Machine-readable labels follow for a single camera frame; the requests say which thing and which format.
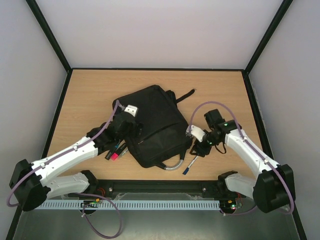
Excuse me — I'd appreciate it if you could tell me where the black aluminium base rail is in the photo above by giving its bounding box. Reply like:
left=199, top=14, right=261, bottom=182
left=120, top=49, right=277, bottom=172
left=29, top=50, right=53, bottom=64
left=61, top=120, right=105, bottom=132
left=24, top=178, right=253, bottom=198

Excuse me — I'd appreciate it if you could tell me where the pink highlighter marker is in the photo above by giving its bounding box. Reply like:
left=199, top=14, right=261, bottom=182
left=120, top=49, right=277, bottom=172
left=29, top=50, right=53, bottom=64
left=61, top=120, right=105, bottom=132
left=110, top=153, right=119, bottom=161

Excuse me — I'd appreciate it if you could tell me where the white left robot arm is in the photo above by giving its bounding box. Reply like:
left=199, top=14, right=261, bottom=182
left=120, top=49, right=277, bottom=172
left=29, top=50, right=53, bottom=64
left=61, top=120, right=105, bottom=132
left=9, top=108, right=138, bottom=212

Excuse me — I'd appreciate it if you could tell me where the black marker pen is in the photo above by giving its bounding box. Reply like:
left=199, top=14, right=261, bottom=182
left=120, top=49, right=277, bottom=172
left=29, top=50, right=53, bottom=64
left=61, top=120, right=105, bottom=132
left=104, top=142, right=127, bottom=161

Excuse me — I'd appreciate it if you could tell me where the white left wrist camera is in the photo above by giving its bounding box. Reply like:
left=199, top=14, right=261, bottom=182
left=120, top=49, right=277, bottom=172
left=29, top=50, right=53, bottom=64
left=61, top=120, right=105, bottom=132
left=124, top=104, right=139, bottom=118

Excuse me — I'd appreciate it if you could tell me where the blue capped white pen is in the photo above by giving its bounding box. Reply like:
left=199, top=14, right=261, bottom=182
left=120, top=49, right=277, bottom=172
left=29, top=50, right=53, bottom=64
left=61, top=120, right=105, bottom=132
left=182, top=155, right=199, bottom=175

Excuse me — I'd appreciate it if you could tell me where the black student backpack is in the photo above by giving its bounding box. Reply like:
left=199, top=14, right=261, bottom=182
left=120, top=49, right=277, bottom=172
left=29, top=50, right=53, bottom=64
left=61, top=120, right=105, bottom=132
left=118, top=85, right=195, bottom=171

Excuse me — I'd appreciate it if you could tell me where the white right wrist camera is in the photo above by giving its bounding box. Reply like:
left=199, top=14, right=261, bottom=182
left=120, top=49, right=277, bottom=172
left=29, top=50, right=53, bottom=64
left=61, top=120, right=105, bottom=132
left=185, top=124, right=206, bottom=143

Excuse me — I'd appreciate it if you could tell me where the grey white pen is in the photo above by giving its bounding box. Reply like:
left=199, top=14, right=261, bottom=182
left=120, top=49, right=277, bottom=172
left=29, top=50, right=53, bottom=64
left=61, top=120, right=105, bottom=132
left=118, top=148, right=129, bottom=158

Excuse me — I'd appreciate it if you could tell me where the light blue slotted cable duct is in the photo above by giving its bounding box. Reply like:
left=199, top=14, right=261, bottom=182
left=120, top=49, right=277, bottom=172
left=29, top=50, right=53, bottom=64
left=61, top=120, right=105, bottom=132
left=36, top=199, right=220, bottom=211

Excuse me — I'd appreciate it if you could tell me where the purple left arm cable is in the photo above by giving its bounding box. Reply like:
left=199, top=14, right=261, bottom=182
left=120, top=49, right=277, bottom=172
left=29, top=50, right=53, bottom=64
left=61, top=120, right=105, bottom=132
left=6, top=99, right=126, bottom=238

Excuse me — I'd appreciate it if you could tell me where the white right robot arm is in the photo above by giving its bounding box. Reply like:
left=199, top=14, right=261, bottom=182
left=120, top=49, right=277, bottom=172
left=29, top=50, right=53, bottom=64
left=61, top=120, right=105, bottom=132
left=186, top=109, right=296, bottom=214

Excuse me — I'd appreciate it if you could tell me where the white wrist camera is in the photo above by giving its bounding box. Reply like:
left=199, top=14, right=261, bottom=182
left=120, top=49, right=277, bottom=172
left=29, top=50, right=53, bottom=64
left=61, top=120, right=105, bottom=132
left=185, top=124, right=206, bottom=143
left=124, top=104, right=139, bottom=118

